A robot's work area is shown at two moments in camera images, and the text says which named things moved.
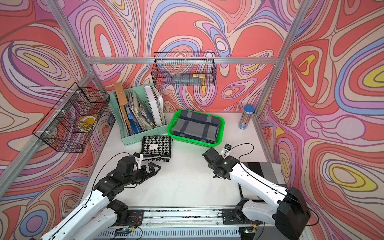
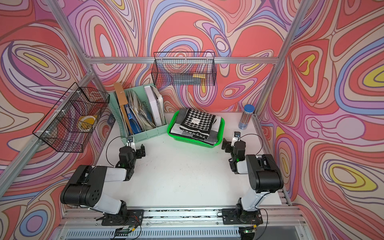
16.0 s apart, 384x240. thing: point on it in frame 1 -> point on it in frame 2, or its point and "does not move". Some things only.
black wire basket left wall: x=69 y=126 does not move
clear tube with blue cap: x=245 y=117 does not move
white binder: x=156 y=103 does not move
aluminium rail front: x=185 y=223 does not move
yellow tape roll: x=85 y=123 does not move
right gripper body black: x=212 y=167 -> x=229 y=149
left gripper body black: x=138 y=176 -> x=135 y=155
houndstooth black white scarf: x=156 y=148 -> x=198 y=123
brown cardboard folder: x=122 y=98 does not move
